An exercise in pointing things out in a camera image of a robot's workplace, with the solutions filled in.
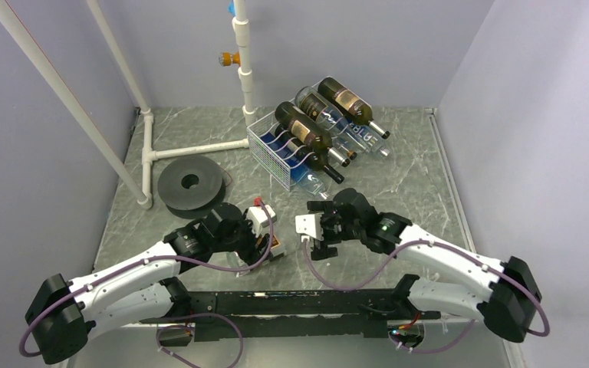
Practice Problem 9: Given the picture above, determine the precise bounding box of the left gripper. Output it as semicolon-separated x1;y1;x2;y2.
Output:
212;209;272;266

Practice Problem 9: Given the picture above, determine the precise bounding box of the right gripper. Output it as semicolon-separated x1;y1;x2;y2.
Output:
307;202;363;260

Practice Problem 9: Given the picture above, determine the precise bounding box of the dark green wine bottle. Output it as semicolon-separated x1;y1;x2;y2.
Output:
275;126;344;184

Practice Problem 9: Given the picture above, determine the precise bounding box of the blue glass bottle silver cap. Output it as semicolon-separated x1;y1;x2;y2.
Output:
323;110;391;158

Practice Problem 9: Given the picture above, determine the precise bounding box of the dark wine bottle brown label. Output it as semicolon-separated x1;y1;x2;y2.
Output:
317;77;390;140

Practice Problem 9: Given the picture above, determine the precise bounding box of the clear glass bottle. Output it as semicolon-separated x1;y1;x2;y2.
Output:
294;87;367;153

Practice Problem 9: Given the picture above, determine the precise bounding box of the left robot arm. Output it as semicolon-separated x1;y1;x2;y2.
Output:
18;199;277;365

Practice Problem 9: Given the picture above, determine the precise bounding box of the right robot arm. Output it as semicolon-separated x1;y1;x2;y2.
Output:
295;188;551;343

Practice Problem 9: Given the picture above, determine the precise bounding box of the blue bottle in rack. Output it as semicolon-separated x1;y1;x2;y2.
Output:
261;133;328;200

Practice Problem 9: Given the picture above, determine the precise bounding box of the clear bottle copper cap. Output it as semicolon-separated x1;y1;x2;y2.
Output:
338;145;357;160

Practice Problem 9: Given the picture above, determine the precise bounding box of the grey round perforated disc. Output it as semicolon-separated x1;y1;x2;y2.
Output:
157;155;226;219

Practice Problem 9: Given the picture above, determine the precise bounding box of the orange nozzle on pipe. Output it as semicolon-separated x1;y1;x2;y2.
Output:
219;52;241;67

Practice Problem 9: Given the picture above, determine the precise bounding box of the diagonal white pole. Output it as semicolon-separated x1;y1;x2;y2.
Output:
0;1;153;209

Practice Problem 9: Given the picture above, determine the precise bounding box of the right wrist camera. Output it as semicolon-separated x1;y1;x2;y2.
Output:
295;213;324;243

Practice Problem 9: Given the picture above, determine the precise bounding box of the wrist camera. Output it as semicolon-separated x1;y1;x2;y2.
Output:
295;213;324;243
246;197;278;236

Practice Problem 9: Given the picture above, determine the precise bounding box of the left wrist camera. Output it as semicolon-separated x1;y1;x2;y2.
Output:
246;197;278;236

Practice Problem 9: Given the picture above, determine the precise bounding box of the white wire wine rack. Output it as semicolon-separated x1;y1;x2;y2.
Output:
246;76;373;193

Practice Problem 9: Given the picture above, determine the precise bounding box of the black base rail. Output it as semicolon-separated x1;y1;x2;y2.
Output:
145;288;448;342

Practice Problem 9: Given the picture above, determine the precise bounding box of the white PVC pipe frame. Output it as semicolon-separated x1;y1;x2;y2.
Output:
87;1;256;200

